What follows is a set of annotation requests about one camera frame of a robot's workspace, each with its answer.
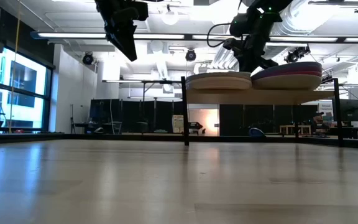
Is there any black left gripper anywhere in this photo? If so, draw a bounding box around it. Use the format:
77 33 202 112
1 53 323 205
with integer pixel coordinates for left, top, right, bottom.
94 0 149 62

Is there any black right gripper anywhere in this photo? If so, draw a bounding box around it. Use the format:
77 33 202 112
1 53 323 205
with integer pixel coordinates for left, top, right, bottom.
223 12 281 74

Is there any cream plate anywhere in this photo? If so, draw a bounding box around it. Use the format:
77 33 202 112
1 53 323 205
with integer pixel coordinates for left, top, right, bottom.
252 73 323 91

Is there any pale pink plate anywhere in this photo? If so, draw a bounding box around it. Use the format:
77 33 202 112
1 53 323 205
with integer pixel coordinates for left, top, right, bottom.
185 76 252 91

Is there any round white ceiling lamp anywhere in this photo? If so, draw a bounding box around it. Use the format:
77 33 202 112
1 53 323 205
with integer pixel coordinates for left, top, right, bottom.
161 8 180 26

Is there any long ceiling light bar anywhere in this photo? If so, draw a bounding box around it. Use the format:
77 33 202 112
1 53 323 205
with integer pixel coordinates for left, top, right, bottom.
30 30 358 44

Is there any blue round object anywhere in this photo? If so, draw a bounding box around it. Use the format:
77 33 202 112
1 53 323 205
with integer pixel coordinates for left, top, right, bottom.
248 127 266 138

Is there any light wooden bench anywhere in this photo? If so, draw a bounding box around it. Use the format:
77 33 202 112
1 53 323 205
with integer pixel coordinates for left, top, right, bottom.
279 124 313 136

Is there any white poster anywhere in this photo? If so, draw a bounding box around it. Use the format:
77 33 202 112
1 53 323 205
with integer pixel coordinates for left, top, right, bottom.
318 101 334 121

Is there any person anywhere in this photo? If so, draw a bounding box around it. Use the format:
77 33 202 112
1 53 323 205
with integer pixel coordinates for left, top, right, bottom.
311 111 331 134

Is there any small black machine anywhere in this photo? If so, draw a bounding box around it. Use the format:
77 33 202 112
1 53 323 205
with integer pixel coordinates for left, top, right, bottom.
189 121 204 136

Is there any yellowish sign stand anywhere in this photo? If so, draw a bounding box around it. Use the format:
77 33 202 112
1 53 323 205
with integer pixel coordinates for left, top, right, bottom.
172 114 185 134

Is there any short ceiling light bar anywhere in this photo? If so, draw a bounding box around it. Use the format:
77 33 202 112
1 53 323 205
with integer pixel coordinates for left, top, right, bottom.
308 0 358 14

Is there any dark computer monitor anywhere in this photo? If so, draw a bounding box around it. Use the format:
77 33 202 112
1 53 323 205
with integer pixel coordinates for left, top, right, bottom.
340 98 358 123

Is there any large window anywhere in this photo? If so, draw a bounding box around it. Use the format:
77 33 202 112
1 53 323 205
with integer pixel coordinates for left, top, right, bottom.
0 46 54 133

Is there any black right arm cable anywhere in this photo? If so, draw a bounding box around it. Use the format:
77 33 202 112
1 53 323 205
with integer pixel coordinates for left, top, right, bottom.
206 22 233 49

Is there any silver ventilation duct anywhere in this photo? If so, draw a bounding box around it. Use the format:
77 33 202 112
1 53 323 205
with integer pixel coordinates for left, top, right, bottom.
216 0 341 69

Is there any black shelf side frame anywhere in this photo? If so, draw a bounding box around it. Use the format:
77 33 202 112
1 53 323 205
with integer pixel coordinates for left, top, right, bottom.
180 76 190 147
320 77 344 148

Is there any black aluminium table frame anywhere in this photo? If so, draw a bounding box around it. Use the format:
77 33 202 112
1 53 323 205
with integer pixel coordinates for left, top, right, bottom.
0 132 358 151

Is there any yellow hanging cord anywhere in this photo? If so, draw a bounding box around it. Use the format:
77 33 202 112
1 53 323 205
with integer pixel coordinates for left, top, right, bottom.
9 0 23 133

